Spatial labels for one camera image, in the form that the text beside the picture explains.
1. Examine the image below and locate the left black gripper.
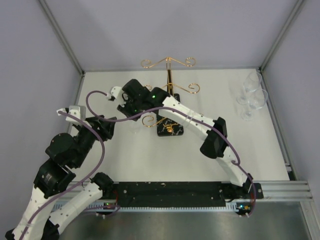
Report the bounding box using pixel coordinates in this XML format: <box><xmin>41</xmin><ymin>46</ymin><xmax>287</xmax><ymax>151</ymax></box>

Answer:
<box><xmin>73</xmin><ymin>114</ymin><xmax>118</xmax><ymax>168</ymax></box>

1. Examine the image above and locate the ribbed champagne flute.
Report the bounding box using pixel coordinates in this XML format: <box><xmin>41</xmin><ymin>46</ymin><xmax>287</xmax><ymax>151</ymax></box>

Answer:
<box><xmin>129</xmin><ymin>121</ymin><xmax>141</xmax><ymax>134</ymax></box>

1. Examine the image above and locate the gold wire wine glass rack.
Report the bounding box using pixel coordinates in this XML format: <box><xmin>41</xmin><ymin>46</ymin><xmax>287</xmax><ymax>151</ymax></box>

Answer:
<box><xmin>141</xmin><ymin>57</ymin><xmax>200</xmax><ymax>137</ymax></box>

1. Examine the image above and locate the clear wine glass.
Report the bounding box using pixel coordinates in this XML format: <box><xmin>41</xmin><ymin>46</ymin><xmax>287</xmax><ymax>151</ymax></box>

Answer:
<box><xmin>236</xmin><ymin>72</ymin><xmax>262</xmax><ymax>105</ymax></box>
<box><xmin>240</xmin><ymin>89</ymin><xmax>269</xmax><ymax>121</ymax></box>

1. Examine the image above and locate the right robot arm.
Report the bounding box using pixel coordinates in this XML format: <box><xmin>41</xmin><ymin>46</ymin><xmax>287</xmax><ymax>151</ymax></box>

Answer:
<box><xmin>110</xmin><ymin>79</ymin><xmax>253</xmax><ymax>198</ymax></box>

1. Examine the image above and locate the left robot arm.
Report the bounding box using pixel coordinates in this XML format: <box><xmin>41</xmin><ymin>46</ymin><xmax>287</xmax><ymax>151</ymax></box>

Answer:
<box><xmin>5</xmin><ymin>125</ymin><xmax>114</xmax><ymax>240</ymax></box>

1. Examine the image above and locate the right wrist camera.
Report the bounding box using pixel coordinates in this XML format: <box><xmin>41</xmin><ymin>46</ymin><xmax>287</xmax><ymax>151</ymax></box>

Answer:
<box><xmin>106</xmin><ymin>86</ymin><xmax>126</xmax><ymax>107</ymax></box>

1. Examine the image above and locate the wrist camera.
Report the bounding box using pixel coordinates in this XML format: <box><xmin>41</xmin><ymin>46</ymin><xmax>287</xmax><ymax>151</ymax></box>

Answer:
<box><xmin>106</xmin><ymin>86</ymin><xmax>126</xmax><ymax>107</ymax></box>
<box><xmin>56</xmin><ymin>105</ymin><xmax>86</xmax><ymax>125</ymax></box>

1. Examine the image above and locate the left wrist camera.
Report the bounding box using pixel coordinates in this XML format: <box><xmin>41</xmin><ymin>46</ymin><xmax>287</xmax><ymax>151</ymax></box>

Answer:
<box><xmin>56</xmin><ymin>105</ymin><xmax>86</xmax><ymax>125</ymax></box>

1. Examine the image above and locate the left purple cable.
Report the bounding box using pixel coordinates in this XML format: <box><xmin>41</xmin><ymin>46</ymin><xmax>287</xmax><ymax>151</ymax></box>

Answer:
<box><xmin>19</xmin><ymin>109</ymin><xmax>121</xmax><ymax>240</ymax></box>

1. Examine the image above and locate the white slotted cable duct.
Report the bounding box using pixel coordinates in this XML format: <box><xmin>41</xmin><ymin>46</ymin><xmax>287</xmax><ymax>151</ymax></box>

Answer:
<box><xmin>83</xmin><ymin>201</ymin><xmax>240</xmax><ymax>213</ymax></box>

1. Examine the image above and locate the black mounting base plate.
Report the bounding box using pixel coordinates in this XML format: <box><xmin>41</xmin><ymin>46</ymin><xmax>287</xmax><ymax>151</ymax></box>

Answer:
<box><xmin>101</xmin><ymin>181</ymin><xmax>254</xmax><ymax>208</ymax></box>

